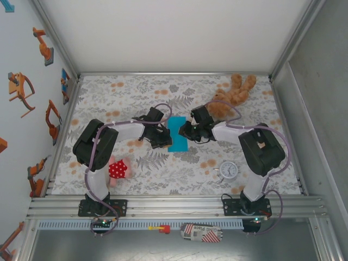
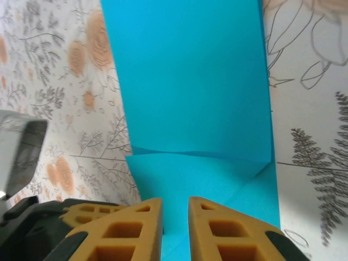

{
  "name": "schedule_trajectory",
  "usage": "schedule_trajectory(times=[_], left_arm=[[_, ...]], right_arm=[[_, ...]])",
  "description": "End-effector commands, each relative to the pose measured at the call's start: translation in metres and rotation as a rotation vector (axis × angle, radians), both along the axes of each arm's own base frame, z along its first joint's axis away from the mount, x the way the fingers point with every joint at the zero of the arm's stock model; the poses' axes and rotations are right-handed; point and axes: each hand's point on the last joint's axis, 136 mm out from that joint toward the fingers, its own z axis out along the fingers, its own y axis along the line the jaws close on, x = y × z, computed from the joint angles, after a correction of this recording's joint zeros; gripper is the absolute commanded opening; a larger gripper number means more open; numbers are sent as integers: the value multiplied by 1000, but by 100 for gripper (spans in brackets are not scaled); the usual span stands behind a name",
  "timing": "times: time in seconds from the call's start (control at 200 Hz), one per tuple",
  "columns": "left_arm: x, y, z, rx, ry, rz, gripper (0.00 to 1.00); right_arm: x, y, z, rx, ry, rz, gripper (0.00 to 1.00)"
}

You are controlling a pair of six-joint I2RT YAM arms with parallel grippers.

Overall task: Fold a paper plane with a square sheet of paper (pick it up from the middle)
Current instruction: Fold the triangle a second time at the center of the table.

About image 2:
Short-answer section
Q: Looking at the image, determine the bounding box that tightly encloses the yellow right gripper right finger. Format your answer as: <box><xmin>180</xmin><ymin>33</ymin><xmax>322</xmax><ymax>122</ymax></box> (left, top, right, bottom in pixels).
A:
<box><xmin>189</xmin><ymin>196</ymin><xmax>312</xmax><ymax>261</ymax></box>

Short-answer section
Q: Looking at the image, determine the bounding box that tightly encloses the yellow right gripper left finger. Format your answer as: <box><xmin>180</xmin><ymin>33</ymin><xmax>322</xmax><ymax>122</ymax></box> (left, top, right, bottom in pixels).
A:
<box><xmin>58</xmin><ymin>197</ymin><xmax>164</xmax><ymax>261</ymax></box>

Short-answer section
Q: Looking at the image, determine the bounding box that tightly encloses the floral print table mat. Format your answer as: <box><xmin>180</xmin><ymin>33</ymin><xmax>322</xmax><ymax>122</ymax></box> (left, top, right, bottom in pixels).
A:
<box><xmin>0</xmin><ymin>0</ymin><xmax>348</xmax><ymax>261</ymax></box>

